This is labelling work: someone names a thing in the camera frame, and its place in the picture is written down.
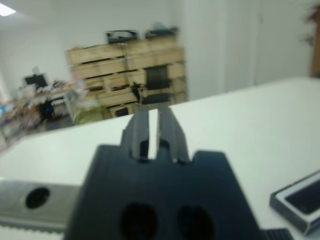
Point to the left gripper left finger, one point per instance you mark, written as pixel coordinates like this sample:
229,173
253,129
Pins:
136,135

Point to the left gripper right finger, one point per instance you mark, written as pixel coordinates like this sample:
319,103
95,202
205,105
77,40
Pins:
172,135

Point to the black box base white insert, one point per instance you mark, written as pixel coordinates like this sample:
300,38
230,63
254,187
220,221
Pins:
280,203

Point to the wooden crate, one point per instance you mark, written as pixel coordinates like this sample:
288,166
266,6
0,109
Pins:
178,93
112,81
177,72
155,48
95,53
115,96
100,68
150,60

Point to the green bag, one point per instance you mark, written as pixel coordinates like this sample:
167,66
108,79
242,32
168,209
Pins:
87,115

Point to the black mesh-back office chair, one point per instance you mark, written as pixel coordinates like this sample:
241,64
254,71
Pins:
156,77

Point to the white-legged office desk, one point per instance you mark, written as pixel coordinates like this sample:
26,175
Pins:
68,105

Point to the black case with white inside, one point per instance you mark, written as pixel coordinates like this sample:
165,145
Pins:
120,35

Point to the flat black case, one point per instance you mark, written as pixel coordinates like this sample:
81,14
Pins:
160,32

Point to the black computer monitor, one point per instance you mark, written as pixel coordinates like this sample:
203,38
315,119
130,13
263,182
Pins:
35,80

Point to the brown wooden shelf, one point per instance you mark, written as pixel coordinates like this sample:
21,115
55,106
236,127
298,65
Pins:
316,60

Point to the ceiling light panel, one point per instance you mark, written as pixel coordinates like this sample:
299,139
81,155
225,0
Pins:
7,10

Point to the potted plant foliage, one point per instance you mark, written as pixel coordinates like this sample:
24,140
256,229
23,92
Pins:
313,12

